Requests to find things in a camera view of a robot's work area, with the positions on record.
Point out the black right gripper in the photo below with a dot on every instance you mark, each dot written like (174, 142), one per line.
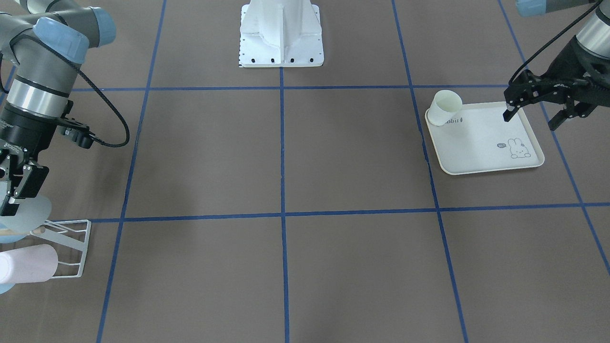
(21, 131)

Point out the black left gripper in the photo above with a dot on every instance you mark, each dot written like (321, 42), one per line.
(537, 89)

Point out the grey plastic cup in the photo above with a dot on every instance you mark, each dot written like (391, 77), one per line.
(31, 213)

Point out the pink plastic cup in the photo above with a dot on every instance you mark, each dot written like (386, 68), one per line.
(37, 263)

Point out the cream white plastic cup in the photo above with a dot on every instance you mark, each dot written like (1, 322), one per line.
(446, 104)

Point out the light blue plastic cup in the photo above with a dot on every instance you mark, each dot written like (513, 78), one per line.
(5, 287)

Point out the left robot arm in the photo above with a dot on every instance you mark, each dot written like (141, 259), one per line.
(594, 35)

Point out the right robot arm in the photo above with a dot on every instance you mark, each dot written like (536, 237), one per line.
(48, 47)

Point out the cream rabbit print tray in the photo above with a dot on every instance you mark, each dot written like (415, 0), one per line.
(478, 140)

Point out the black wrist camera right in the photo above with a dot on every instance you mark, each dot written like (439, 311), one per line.
(77, 132)

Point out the white wire cup rack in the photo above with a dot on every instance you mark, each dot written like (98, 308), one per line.
(72, 234)

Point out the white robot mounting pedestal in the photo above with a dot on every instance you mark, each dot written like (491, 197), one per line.
(280, 33)

